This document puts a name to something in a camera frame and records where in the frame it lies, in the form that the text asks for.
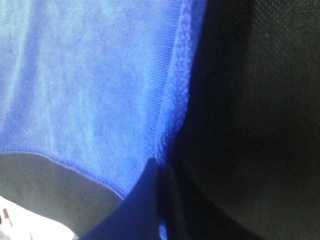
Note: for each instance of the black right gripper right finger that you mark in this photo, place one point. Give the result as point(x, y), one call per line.
point(189, 215)

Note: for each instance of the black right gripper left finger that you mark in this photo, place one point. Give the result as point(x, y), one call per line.
point(140, 214)

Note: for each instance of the blue microfiber towel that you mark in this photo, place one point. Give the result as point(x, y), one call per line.
point(97, 86)

